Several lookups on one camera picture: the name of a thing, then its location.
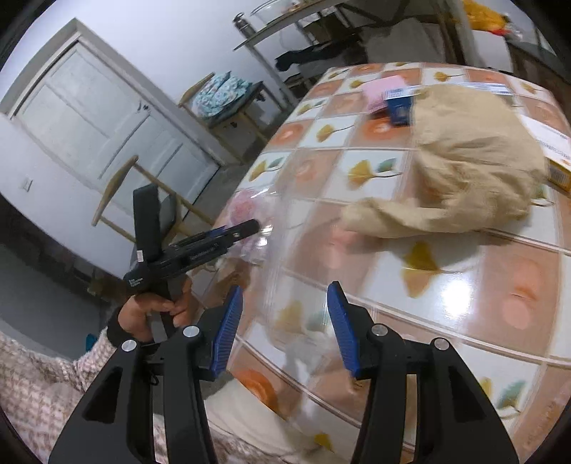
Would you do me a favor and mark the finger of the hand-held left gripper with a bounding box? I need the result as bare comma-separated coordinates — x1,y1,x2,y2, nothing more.
207,218,262,244

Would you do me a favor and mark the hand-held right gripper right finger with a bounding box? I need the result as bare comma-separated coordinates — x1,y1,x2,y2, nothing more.
327,281,520,464

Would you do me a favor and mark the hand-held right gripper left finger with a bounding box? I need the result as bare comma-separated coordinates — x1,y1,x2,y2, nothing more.
48,286,244,464

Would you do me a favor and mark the clear plastic bag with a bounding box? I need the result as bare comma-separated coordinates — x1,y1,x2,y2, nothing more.
225,187,290,268

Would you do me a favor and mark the blue toothpaste box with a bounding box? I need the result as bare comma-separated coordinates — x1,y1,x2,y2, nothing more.
384,79,514,127

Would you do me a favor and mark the beige fluffy cloth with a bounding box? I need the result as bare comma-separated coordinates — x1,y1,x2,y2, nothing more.
341,85,550,238

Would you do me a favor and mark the yellow white cardboard box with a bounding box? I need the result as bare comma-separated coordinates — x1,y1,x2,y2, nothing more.
519,114,571,194

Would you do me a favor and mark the person's left forearm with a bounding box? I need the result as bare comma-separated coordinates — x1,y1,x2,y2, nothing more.
0,314,157,464

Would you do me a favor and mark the person's left hand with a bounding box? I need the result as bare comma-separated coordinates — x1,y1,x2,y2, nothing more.
117,277,193,344

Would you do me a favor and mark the wooden chair grey seat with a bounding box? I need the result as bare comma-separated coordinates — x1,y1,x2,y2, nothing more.
91,154,217,244

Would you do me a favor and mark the patterned plastic tablecloth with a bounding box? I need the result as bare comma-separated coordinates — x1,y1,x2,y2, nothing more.
129,62,571,464

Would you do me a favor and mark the floral cushion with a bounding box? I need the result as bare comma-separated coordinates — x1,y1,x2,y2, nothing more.
194,74,251,119

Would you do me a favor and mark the wooden chair with cushion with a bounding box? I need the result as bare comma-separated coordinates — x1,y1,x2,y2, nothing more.
178,71,288,163

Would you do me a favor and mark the white panel door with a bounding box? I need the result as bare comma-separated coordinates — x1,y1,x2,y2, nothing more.
0,20,221,215

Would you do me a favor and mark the black clothing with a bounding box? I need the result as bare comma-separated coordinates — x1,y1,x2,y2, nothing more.
273,40,362,72

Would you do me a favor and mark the grey metal side table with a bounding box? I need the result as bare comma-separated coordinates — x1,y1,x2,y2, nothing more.
232,0,371,112

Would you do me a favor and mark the glass bowl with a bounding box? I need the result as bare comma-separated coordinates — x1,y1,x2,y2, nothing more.
249,0,293,19

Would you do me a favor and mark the yellow orange plastic bag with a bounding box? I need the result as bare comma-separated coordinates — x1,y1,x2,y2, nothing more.
461,0,511,33

